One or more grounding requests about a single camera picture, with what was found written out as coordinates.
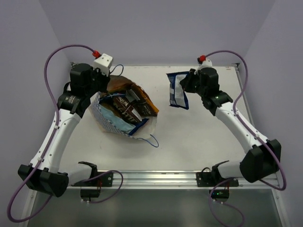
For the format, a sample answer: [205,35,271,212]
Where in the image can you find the aluminium mounting rail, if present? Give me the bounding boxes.
[101,170,282,190]

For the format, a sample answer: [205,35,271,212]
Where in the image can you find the dark brown chips bag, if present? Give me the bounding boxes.
[133,102,157,116]

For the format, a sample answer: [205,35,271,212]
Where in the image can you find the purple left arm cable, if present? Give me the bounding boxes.
[6,44,124,223]

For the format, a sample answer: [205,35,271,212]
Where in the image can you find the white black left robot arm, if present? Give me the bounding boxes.
[18,63,110,197]

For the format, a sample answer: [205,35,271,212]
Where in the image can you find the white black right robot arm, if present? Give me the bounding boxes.
[180,67,281,186]

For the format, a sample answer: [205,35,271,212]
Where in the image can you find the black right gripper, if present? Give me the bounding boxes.
[179,68,206,98]

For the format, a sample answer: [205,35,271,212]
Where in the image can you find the orange brown snack bag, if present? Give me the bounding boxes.
[107,77,160,116]

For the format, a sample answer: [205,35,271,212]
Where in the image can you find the blue white snack bag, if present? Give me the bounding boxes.
[128,118,149,136]

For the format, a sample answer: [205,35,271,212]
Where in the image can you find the blue checkered paper bag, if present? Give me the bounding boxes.
[89,70,159,148]

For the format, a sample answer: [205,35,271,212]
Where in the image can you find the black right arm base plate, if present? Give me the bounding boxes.
[196,171,239,201]

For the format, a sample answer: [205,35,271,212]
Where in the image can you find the light blue snack bag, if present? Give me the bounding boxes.
[99,106,135,133]

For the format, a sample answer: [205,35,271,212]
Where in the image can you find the dark blue snack bag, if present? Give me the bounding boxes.
[166,71,189,110]

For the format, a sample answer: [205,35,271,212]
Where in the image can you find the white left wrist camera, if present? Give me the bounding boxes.
[92,51,114,76]

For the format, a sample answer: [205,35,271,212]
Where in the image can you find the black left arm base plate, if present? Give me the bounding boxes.
[78,172,113,201]

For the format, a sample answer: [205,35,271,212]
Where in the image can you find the brown kettle chips bag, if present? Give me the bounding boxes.
[112,94,143,124]

